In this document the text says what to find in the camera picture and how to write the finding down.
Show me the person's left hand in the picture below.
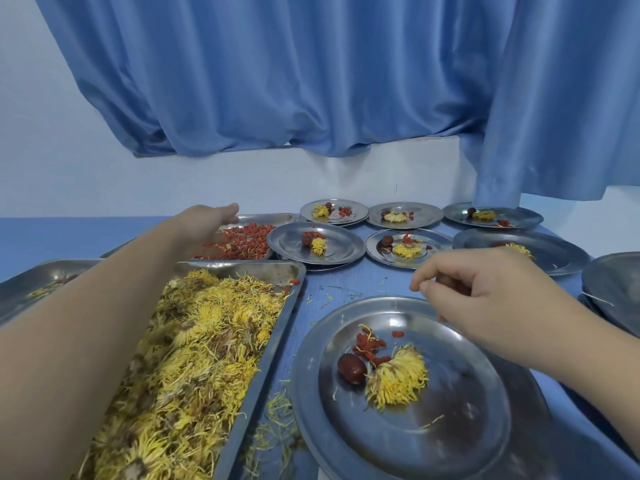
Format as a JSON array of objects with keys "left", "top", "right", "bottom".
[{"left": 175, "top": 203, "right": 241, "bottom": 258}]

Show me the person's right hand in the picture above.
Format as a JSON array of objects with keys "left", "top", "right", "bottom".
[{"left": 409, "top": 247, "right": 581, "bottom": 368}]

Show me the round steel plate red label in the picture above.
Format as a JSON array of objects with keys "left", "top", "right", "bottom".
[{"left": 299, "top": 198, "right": 370, "bottom": 225}]

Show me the stack of steel plates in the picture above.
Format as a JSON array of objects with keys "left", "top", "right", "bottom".
[{"left": 581, "top": 252, "right": 640, "bottom": 338}]

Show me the pile of yellow chrysanthemums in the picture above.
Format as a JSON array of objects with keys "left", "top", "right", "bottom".
[{"left": 75, "top": 269, "right": 293, "bottom": 480}]

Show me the person's left forearm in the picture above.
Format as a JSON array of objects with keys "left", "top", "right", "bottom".
[{"left": 0, "top": 229, "right": 201, "bottom": 480}]

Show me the rectangular steel tray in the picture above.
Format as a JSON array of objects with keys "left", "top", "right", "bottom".
[
  {"left": 0, "top": 258, "right": 106, "bottom": 328},
  {"left": 99, "top": 213, "right": 299, "bottom": 262},
  {"left": 72, "top": 259, "right": 307, "bottom": 480}
]

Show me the blue tablecloth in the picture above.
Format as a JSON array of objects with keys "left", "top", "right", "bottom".
[{"left": 0, "top": 216, "right": 640, "bottom": 480}]

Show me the wide blue curtain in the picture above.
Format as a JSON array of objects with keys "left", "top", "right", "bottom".
[{"left": 32, "top": 0, "right": 516, "bottom": 158}]

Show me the narrow blue curtain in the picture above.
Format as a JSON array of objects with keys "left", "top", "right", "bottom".
[{"left": 459, "top": 0, "right": 640, "bottom": 208}]

